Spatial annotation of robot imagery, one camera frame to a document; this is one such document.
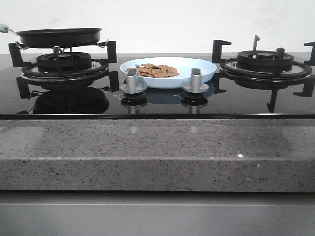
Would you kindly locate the black frying pan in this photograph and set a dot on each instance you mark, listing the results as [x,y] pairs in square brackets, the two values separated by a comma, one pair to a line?
[64,38]

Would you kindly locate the black gas burner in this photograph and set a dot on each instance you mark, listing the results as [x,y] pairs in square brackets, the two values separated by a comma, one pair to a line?
[69,62]
[259,61]

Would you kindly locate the silver left stove knob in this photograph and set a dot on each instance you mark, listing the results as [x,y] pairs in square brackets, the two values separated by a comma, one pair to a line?
[134,83]

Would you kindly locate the black right pot grate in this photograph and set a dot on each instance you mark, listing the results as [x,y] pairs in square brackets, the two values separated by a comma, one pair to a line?
[287,71]

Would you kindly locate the silver right stove knob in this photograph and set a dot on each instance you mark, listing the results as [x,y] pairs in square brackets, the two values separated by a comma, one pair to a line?
[195,85]

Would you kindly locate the black pot grate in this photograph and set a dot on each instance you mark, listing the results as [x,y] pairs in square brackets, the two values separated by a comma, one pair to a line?
[31,73]
[287,71]

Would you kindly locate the black glass cooktop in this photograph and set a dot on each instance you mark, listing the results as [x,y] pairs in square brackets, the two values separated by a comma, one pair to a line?
[226,99]

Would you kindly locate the light blue plate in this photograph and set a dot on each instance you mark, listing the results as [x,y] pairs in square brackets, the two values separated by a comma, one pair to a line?
[182,64]

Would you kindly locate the brown meat slices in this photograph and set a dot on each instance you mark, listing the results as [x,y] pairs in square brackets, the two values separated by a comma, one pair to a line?
[156,71]

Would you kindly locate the black right gas burner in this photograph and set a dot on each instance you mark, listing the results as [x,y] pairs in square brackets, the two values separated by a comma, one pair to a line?
[259,61]

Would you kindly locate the black left pot grate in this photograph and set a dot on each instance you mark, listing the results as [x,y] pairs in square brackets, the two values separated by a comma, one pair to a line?
[31,73]

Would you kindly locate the silver stove knob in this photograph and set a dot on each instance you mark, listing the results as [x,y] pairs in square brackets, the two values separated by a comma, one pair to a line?
[134,83]
[195,85]

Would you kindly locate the black left gas burner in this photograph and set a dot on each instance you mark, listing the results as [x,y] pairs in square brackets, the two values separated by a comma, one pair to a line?
[69,62]

